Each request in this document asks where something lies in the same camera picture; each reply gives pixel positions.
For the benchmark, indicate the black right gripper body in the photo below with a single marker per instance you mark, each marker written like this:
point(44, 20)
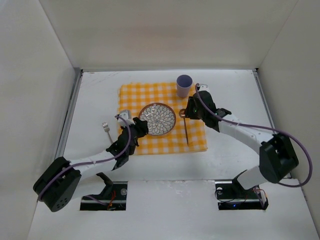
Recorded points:
point(190, 108)

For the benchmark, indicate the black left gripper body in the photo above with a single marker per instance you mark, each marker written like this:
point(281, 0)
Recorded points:
point(137, 126)

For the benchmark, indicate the copper long-handled spoon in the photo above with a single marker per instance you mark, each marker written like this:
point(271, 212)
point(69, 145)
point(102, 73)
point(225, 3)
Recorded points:
point(183, 116)

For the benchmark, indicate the patterned ceramic plate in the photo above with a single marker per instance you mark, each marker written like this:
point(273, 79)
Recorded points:
point(161, 118)

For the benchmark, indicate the yellow white checkered cloth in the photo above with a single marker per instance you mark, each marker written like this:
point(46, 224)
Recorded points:
point(135, 96)

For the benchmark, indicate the lavender plastic cup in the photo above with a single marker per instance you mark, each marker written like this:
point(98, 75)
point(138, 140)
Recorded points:
point(183, 85)

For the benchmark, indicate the silver metal fork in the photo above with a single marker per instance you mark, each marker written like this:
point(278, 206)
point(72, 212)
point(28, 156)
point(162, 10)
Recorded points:
point(106, 129)

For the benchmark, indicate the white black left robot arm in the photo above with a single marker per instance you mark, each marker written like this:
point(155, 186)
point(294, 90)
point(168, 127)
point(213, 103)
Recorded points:
point(58, 184)

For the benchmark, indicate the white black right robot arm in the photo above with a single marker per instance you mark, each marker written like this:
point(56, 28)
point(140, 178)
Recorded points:
point(277, 157)

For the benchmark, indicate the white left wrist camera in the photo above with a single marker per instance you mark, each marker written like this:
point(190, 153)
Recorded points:
point(125, 116)

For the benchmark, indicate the right aluminium frame rail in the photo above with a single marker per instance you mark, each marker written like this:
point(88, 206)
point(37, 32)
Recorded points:
point(266, 107)

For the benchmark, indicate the aluminium frame rail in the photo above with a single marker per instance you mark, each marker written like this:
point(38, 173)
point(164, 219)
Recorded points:
point(266, 107)
point(62, 141)

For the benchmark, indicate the left aluminium frame rail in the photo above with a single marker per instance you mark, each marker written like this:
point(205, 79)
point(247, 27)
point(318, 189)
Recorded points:
point(62, 141)

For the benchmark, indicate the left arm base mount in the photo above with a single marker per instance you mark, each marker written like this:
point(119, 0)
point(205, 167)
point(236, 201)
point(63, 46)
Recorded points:
point(113, 196)

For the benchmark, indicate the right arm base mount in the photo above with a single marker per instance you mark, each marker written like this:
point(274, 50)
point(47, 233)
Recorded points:
point(230, 200)

